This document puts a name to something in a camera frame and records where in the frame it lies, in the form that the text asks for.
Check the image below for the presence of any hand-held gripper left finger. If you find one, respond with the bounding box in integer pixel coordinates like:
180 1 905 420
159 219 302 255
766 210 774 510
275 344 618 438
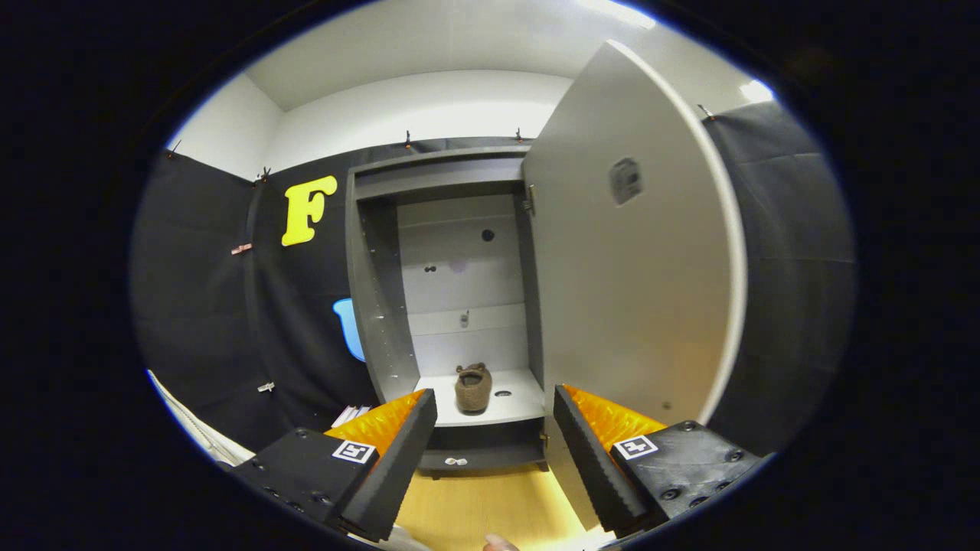
230 388 439 543

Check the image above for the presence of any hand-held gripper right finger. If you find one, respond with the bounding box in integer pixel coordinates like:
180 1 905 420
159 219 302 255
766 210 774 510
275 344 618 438
553 384 773 536

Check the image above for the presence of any brown fuzzy shoe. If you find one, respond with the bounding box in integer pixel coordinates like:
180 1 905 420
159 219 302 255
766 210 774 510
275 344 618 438
454 362 494 416

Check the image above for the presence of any grey shoe cabinet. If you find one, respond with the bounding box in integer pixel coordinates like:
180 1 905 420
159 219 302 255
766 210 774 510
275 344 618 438
345 145 554 480

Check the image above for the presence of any black backdrop cloth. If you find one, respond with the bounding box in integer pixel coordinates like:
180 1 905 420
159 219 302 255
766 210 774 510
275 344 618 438
130 99 857 469

